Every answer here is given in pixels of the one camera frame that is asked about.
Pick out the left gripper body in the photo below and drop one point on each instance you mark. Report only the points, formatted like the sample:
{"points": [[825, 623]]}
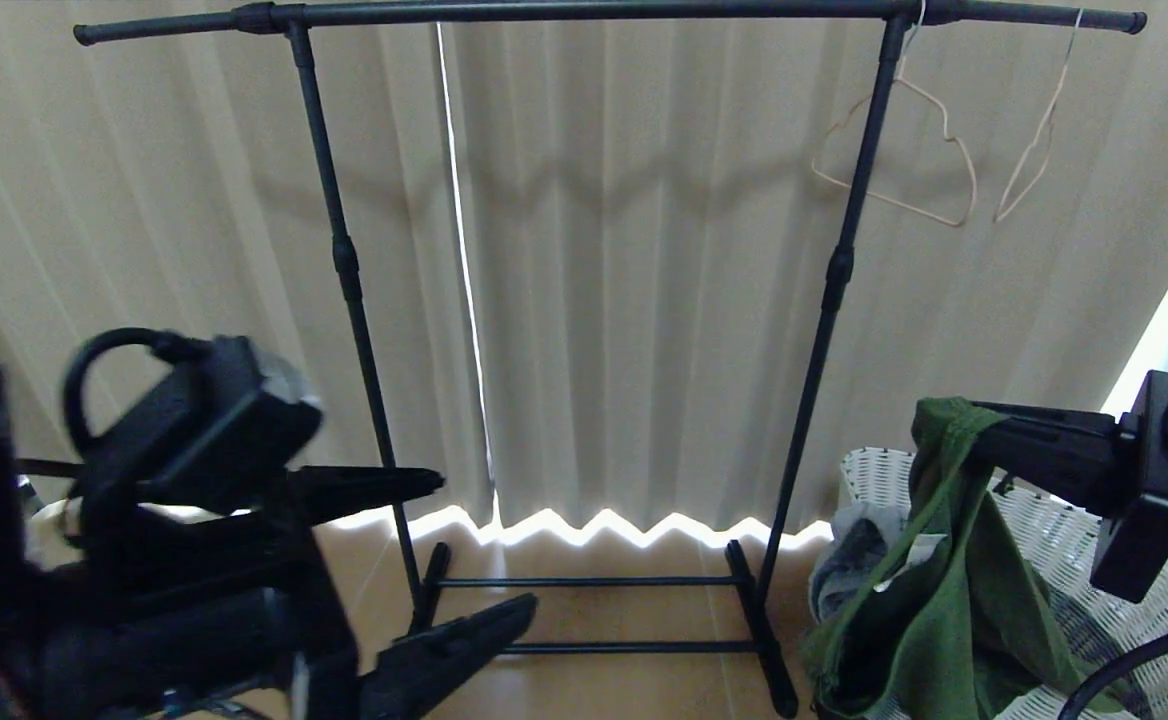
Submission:
{"points": [[194, 640]]}

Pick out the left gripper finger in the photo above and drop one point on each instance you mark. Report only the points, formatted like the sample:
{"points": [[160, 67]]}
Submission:
{"points": [[444, 650], [364, 490]]}

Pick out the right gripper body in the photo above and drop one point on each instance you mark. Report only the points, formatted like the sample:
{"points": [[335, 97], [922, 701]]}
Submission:
{"points": [[1154, 480]]}

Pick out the green long-sleeved shirt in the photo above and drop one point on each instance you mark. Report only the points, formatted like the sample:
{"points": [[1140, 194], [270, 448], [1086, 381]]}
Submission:
{"points": [[944, 600]]}

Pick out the white laundry basket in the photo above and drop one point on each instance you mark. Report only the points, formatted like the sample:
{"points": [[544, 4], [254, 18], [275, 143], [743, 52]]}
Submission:
{"points": [[1054, 545]]}

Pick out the pink clothes hanger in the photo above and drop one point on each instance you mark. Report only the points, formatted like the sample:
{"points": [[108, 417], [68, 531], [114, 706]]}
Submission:
{"points": [[1016, 180], [904, 205]]}

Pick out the black clothes rack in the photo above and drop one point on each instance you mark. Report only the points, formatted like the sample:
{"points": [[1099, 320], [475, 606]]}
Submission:
{"points": [[594, 12]]}

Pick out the pale blue garment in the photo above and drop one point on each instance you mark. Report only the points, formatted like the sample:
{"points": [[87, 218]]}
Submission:
{"points": [[849, 560]]}

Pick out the beige curtain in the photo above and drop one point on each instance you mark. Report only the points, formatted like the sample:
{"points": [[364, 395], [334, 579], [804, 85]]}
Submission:
{"points": [[644, 300]]}

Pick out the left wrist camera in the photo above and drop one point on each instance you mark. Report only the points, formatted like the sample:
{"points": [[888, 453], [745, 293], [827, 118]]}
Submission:
{"points": [[234, 420]]}

